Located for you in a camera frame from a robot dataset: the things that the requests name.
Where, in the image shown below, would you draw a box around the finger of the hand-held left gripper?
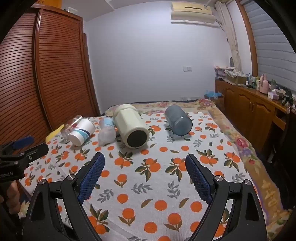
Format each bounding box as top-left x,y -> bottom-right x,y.
14,143 -> 49,166
0,136 -> 35,154

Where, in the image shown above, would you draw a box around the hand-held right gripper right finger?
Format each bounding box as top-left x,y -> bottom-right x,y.
185,153 -> 269,241

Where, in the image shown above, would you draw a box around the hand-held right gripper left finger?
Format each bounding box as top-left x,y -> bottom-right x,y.
23,152 -> 105,241

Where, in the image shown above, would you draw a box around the clear plastic cup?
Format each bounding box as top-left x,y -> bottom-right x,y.
60,115 -> 84,141

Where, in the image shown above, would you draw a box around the white blue paper cup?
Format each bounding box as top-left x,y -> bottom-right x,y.
70,118 -> 96,146

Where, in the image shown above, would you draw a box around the grey-blue plastic cup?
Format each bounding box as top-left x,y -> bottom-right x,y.
164,105 -> 193,136

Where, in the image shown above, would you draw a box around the large cream cup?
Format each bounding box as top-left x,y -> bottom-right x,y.
112,104 -> 150,149

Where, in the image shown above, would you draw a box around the person's left hand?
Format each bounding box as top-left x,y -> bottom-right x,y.
7,181 -> 21,209

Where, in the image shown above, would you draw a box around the yellow flat item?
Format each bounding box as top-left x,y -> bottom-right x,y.
46,124 -> 66,142

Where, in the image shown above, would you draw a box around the clear plastic bottle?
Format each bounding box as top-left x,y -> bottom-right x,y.
98,116 -> 117,146

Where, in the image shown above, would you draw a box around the orange fruit print cloth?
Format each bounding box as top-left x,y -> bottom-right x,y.
17,113 -> 285,241

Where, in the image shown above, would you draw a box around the floral blanket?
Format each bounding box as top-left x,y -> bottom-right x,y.
18,98 -> 294,241

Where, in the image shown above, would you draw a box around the wooden slatted wardrobe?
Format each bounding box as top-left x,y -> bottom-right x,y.
0,4 -> 101,146

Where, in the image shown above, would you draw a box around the cardboard box with blue items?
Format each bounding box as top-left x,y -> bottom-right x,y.
204,91 -> 225,107

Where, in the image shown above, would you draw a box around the wooden sideboard cabinet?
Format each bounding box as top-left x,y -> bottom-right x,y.
215,79 -> 296,161

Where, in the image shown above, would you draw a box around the pile of sundries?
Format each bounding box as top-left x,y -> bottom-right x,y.
214,66 -> 247,85

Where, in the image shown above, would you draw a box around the group of small bottles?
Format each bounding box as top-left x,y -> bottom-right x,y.
246,73 -> 261,90

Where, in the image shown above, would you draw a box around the tissue box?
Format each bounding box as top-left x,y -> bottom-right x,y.
268,88 -> 286,101

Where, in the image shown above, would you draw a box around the pink kettle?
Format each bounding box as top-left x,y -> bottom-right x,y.
259,74 -> 272,94

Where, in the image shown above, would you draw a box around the dark green item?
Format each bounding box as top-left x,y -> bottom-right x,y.
280,89 -> 296,106

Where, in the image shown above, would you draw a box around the cream curtain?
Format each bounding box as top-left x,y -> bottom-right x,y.
214,0 -> 242,73

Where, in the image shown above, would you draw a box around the white window blinds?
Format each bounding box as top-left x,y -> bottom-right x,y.
244,0 -> 296,91

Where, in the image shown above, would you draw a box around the white air conditioner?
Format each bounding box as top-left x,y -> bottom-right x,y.
170,1 -> 221,25

